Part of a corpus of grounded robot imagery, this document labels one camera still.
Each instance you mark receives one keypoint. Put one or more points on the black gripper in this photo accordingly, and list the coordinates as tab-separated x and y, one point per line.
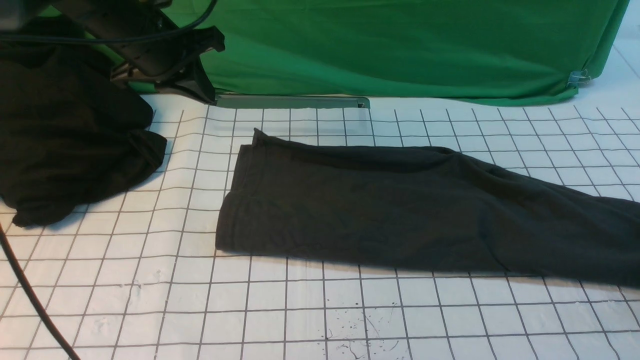
171	65

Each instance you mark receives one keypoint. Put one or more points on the gray long sleeve shirt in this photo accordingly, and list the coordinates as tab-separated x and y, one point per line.
421	208

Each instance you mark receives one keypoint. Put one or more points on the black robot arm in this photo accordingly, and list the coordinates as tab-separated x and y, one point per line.
53	22

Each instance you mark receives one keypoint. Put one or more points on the gray metal bar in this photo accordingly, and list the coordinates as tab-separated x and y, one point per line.
237	101

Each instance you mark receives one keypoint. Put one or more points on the black crumpled cloth pile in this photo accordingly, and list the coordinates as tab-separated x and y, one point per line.
68	136

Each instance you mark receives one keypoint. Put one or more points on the green backdrop cloth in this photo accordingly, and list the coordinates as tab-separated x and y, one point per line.
505	53

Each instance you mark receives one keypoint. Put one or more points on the metal binder clip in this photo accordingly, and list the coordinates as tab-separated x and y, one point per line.
576	79

